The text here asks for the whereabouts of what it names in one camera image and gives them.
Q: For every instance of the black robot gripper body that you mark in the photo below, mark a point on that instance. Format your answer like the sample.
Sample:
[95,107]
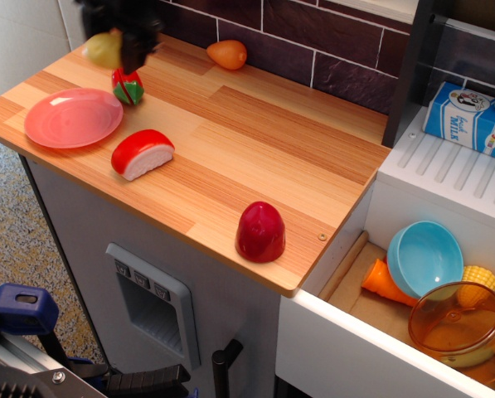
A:
[133,16]

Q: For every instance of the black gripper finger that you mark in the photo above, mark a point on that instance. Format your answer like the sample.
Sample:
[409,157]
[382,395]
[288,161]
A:
[137,45]

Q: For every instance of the yellow toy potato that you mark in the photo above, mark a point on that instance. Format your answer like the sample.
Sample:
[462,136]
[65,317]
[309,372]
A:
[104,50]

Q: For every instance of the pink plastic plate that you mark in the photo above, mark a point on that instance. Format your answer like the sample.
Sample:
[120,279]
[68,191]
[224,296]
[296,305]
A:
[73,118]

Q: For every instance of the red green toy pepper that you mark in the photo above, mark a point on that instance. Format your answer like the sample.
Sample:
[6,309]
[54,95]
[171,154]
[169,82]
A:
[127,88]

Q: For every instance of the orange toy fruit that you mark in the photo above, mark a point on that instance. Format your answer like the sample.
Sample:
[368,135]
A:
[229,54]

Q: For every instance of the red white toy sushi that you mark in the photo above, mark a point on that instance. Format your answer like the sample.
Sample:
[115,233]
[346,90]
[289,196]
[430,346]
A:
[141,152]

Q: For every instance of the dark red toy half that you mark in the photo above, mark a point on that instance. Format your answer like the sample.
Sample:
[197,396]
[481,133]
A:
[260,236]

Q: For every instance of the grey ice dispenser panel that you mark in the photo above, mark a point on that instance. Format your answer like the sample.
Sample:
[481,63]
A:
[159,309]

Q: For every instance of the blue clamp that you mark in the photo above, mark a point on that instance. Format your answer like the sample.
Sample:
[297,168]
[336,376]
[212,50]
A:
[26,310]

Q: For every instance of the blue white milk carton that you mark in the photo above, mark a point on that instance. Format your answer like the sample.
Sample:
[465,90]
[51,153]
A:
[462,116]

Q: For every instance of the orange toy cone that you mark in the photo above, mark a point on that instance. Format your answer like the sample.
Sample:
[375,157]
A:
[379,281]

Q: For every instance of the black clamp grip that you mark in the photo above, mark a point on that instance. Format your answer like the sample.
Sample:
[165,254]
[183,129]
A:
[165,382]

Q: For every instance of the white toy sink unit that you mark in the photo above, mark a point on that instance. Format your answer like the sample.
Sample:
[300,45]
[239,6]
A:
[429,213]

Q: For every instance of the light blue plastic bowl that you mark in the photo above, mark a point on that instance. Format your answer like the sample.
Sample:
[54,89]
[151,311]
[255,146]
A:
[423,256]

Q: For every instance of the yellow toy corn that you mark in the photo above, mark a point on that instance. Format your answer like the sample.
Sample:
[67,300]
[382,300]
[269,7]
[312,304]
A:
[477,281]

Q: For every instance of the orange transparent plastic pot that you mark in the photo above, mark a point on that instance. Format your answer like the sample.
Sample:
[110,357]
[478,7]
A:
[461,338]

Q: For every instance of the black fridge door handle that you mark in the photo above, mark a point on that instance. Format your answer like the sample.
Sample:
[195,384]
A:
[222,360]

